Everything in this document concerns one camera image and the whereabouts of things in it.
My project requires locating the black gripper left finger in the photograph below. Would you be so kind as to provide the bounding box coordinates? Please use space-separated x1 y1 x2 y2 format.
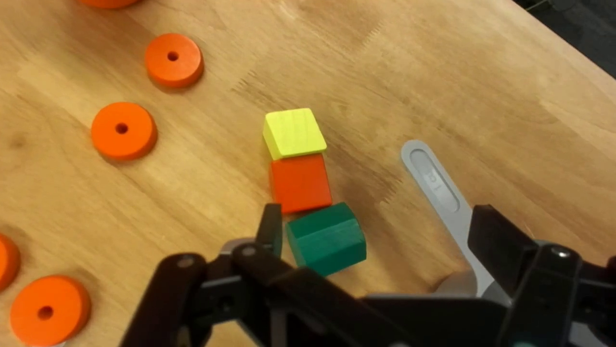
118 200 412 347

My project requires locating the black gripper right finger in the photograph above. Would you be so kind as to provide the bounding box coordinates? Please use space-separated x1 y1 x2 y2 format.
466 201 616 347

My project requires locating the green block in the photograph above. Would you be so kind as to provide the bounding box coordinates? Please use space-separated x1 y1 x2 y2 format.
285 200 370 277

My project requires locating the orange block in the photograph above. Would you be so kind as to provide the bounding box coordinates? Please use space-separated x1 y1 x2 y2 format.
268 151 335 215

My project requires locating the yellow block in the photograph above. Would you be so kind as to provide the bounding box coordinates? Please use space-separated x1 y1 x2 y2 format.
260 105 330 161

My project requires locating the orange plastic cup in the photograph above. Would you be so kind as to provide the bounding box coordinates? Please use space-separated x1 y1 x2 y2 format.
75 0 143 11

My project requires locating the gray pot with handle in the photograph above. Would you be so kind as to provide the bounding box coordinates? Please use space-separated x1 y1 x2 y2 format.
401 138 516 306

